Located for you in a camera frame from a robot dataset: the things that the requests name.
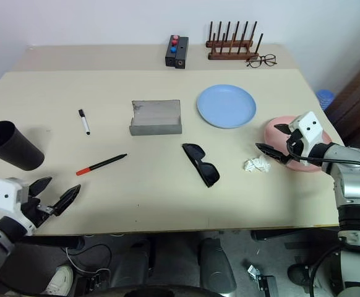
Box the blue ribbed plastic bottle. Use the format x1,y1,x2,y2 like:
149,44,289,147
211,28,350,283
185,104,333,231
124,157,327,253
316,88,336,111

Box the white marker with black cap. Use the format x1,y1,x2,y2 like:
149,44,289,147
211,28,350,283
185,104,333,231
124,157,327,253
77,108,92,137

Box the brown wooden peg rack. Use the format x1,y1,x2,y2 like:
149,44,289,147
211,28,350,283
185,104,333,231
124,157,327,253
205,20,265,61

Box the crumpled white paper ball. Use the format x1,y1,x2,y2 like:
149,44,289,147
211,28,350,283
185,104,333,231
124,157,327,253
242,155,272,174

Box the thin white cable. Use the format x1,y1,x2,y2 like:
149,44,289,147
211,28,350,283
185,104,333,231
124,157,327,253
64,246,111,278

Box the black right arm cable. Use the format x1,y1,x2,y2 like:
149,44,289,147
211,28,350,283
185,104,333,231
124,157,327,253
286,142,360,170

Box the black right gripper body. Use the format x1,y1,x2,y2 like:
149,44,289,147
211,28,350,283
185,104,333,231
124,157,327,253
286,128,306,162

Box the black metal clamp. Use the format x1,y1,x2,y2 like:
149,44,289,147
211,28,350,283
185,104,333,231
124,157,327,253
247,264,278,297

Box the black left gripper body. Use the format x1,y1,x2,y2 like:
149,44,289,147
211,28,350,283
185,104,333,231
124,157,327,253
20,193,61,230

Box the dark rounded grey shape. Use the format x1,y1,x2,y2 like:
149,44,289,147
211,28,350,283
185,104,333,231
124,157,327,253
109,239,152,288
197,237,238,293

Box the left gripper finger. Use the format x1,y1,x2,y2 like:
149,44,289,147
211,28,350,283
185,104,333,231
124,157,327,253
28,176,53,198
50,184,82,217

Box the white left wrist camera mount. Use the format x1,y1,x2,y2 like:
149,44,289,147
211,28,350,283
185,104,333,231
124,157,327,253
0,177,35,236

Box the plain black box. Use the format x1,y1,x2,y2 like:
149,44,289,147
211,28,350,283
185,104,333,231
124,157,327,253
174,37,189,70

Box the brown framed clear eyeglasses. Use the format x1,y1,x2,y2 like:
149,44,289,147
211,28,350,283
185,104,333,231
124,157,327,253
246,54,278,69

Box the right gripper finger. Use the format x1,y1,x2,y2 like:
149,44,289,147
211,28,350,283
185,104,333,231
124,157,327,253
255,142,291,164
273,123,293,136

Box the grey open glasses case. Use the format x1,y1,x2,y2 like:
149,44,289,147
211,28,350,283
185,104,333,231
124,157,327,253
129,98,182,137

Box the black plastic cup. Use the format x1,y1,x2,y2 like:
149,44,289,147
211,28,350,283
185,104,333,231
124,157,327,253
0,121,46,171

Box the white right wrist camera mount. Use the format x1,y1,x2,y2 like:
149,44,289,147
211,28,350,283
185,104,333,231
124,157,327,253
289,111,324,159

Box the black box with coloured buttons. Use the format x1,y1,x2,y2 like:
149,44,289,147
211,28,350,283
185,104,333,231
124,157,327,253
165,34,181,67

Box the black shoe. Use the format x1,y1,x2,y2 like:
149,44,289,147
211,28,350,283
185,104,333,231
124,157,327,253
287,262,316,288

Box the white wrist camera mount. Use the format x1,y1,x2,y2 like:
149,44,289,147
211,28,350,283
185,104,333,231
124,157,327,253
0,177,35,236
289,111,324,159

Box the black pen with red cap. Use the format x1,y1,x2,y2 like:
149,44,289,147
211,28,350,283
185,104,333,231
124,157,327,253
75,152,129,177

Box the black sunglasses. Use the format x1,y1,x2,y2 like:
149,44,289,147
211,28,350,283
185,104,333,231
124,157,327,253
181,142,221,188

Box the light blue plate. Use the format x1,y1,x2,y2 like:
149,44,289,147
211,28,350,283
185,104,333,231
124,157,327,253
196,84,257,129

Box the pink bowl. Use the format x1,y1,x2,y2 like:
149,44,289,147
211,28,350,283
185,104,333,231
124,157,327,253
264,114,328,173

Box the white sneaker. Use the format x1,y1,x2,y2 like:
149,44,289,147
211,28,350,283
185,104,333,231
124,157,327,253
40,264,75,296

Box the brown wooden door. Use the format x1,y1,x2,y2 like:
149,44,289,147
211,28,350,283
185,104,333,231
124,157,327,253
324,46,360,147

